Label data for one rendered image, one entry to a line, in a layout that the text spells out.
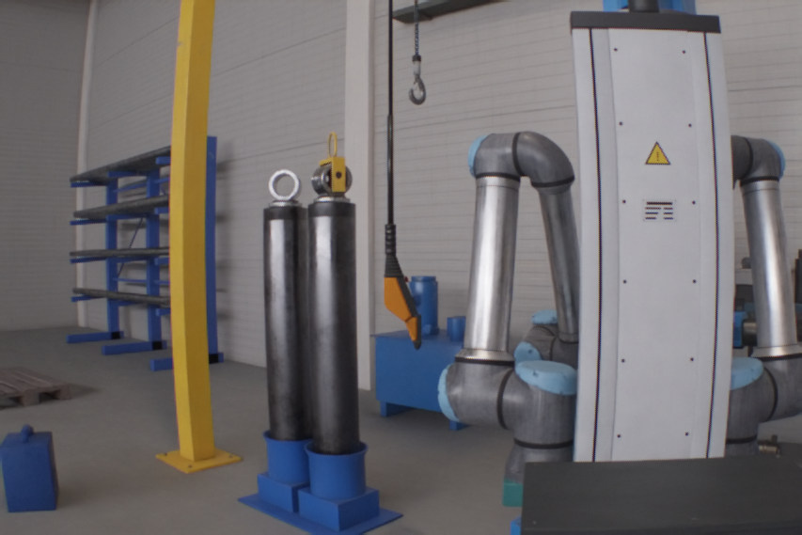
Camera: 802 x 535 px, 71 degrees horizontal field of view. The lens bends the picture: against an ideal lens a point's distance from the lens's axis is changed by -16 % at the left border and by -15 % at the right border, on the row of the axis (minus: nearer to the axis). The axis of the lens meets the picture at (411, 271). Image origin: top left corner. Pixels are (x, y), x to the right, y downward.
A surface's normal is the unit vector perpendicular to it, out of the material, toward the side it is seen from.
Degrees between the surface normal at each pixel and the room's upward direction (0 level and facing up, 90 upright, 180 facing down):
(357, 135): 90
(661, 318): 90
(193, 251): 90
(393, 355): 90
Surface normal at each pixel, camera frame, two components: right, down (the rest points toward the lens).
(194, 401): 0.77, 0.01
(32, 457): 0.44, 0.03
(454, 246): -0.64, 0.03
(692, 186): -0.18, 0.04
